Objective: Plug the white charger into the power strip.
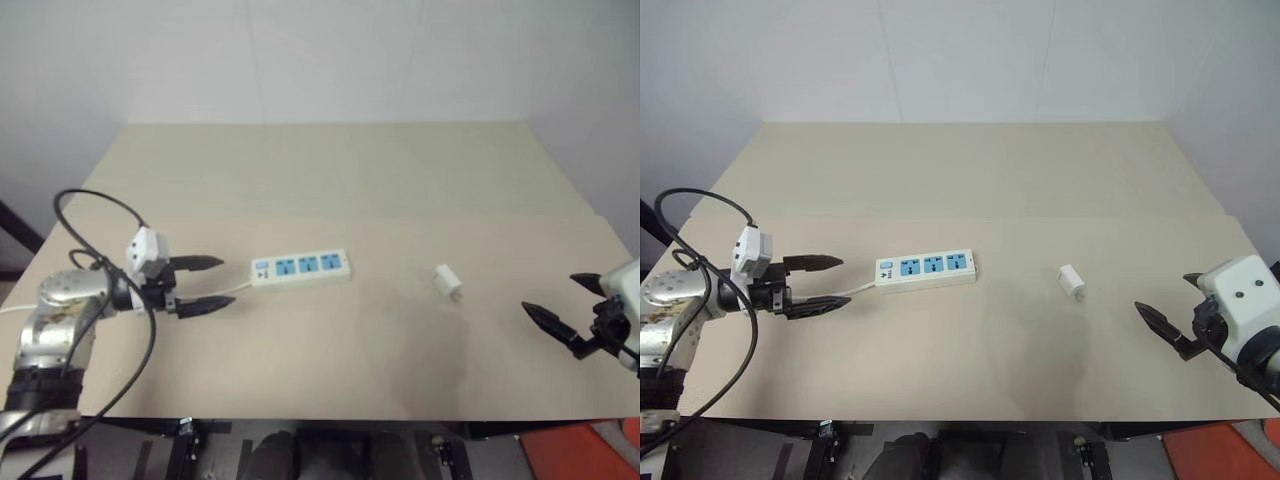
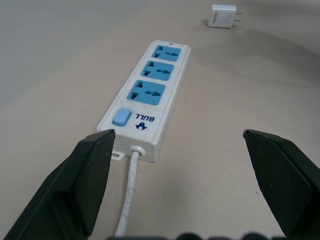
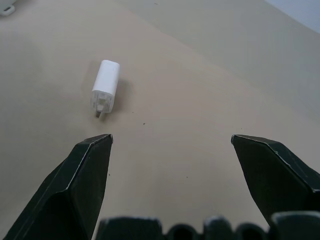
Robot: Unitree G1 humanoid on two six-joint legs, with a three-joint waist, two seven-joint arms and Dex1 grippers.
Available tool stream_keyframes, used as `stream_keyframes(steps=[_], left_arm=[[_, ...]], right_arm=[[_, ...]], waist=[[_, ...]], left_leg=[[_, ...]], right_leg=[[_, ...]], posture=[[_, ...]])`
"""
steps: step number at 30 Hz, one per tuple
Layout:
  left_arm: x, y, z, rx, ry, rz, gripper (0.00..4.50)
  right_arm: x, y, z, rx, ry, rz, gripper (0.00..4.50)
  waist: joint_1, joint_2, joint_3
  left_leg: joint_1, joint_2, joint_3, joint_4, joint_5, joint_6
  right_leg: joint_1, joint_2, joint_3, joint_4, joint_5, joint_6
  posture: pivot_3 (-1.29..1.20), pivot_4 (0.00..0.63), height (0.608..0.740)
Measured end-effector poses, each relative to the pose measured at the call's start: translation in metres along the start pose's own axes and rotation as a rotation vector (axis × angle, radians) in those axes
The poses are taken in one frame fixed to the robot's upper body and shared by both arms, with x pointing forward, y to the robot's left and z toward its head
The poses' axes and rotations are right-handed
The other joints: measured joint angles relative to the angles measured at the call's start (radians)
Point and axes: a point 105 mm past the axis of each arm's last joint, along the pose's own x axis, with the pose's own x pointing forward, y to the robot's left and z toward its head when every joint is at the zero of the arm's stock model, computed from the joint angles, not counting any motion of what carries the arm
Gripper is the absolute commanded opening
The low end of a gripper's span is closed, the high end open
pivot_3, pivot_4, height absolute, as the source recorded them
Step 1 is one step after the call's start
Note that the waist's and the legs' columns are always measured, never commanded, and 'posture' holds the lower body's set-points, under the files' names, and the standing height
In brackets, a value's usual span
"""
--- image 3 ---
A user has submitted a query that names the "white object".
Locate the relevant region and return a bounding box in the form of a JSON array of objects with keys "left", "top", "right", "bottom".
[{"left": 0, "top": 0, "right": 16, "bottom": 17}]

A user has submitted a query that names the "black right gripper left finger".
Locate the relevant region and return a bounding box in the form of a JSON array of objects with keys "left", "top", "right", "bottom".
[{"left": 3, "top": 133, "right": 114, "bottom": 240}]

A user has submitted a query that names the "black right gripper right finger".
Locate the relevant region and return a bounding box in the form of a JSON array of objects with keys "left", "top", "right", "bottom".
[{"left": 230, "top": 134, "right": 320, "bottom": 229}]

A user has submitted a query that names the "white power adapter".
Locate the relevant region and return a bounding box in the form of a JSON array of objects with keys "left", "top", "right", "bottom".
[{"left": 89, "top": 59, "right": 121, "bottom": 119}]

